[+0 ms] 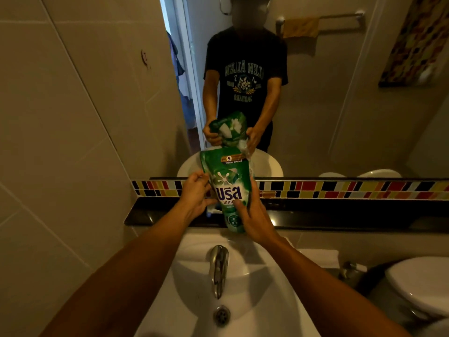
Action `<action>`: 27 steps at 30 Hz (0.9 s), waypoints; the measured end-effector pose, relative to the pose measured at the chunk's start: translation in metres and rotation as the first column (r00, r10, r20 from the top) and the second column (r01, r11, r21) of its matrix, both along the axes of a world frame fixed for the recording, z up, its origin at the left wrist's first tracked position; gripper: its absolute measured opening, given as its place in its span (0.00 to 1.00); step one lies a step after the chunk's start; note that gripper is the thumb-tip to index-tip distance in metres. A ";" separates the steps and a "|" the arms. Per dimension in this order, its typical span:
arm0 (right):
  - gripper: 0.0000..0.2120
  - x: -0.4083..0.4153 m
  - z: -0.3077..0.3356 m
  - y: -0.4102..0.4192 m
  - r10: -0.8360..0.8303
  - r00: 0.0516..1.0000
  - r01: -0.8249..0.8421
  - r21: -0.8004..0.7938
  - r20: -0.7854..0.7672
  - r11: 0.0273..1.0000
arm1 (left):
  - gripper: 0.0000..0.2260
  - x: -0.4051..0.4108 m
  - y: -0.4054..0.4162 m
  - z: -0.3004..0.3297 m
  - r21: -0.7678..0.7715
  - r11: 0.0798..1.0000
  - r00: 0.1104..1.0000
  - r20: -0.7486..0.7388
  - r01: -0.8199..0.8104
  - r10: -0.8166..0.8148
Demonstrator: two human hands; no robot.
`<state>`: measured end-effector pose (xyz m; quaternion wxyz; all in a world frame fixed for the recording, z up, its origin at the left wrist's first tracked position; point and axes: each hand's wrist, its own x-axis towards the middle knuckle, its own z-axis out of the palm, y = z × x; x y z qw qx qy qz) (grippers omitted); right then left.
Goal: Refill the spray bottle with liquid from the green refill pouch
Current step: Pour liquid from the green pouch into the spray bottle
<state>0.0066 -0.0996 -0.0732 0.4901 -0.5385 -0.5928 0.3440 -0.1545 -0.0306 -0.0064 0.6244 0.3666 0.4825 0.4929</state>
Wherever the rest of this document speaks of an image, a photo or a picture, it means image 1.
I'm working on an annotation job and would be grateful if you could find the person's right hand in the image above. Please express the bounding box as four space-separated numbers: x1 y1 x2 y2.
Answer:
233 177 281 248

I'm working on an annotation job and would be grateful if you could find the person's left hand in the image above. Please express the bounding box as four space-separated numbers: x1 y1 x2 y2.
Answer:
177 170 218 222

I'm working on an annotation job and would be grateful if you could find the green detergent refill pouch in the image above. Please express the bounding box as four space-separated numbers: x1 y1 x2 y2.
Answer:
199 147 255 234

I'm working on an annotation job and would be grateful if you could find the person's left forearm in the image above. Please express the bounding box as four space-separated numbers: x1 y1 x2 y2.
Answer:
39 203 197 337

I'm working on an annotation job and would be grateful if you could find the person's right forearm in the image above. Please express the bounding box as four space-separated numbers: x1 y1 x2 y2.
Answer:
261 233 404 337

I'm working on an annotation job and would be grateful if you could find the chrome faucet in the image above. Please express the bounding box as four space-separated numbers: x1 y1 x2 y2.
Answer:
209 245 229 299

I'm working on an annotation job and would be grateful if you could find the white ceramic sink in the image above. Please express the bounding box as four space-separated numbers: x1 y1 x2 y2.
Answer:
135 226 321 337

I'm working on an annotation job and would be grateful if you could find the black stone ledge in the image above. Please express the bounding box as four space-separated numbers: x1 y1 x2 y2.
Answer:
124 196 449 234

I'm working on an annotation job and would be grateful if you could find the chrome sink drain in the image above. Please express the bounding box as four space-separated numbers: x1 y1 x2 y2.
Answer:
213 305 231 327

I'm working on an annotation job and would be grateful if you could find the chrome water valve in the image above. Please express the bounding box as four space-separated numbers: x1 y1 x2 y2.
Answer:
338 261 367 281

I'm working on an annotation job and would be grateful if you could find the yellow hanging towel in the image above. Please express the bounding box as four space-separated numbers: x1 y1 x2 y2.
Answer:
282 17 321 39

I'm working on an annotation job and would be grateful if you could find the white toilet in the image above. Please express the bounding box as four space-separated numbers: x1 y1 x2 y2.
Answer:
365 256 449 337

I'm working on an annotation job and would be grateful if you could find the chrome towel bar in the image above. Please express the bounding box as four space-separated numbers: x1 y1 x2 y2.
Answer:
275 10 366 34

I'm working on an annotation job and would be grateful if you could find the wall mirror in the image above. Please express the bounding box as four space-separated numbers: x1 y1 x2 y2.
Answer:
159 0 449 179

